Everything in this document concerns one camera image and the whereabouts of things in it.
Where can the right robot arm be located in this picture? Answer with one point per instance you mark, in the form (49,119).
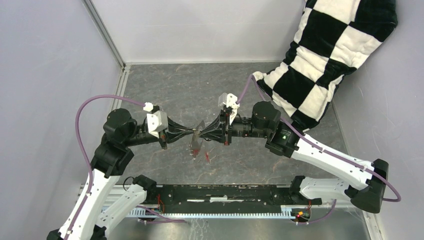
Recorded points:
(361,182)

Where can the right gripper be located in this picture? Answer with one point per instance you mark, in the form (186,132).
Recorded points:
(220,130)

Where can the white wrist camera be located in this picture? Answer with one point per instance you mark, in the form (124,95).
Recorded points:
(229,102)
(156,122)

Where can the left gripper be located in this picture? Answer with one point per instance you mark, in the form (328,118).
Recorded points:
(164,135)

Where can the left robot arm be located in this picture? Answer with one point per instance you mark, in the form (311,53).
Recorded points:
(87,221)

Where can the white slotted cable duct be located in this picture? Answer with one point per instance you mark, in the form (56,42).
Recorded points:
(284,213)

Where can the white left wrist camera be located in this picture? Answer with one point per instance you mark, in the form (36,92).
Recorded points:
(156,122)

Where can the large metal keyring plate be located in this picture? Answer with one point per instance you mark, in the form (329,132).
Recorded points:
(196,142)

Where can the aluminium frame rail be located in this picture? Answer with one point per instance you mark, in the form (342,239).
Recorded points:
(271,194)

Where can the black and white checkered blanket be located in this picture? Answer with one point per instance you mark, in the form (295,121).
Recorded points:
(333,40)

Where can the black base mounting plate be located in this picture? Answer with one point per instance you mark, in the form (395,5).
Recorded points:
(190,207)

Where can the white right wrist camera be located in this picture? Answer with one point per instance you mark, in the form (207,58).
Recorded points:
(229,102)

